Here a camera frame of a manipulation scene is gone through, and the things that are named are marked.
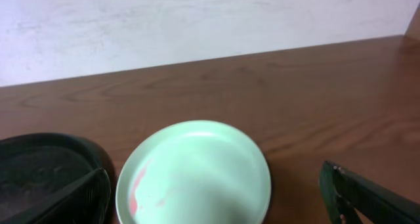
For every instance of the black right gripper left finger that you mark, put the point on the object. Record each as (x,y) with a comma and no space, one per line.
(86,200)

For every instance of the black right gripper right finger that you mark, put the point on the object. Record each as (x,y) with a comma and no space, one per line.
(346,193)

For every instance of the pale green plate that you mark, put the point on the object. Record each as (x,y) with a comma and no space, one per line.
(197,171)

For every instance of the round black tray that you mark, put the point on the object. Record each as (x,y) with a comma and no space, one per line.
(34,166)

